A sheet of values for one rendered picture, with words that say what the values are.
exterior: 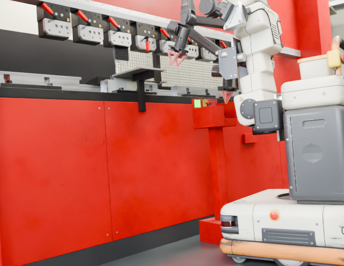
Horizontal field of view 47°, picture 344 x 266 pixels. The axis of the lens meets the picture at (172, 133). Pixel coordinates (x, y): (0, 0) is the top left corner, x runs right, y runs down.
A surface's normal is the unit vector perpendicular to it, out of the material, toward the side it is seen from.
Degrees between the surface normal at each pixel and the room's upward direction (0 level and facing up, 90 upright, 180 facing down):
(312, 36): 90
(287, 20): 90
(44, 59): 90
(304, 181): 90
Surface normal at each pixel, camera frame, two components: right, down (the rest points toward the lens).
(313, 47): -0.71, 0.03
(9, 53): 0.69, -0.07
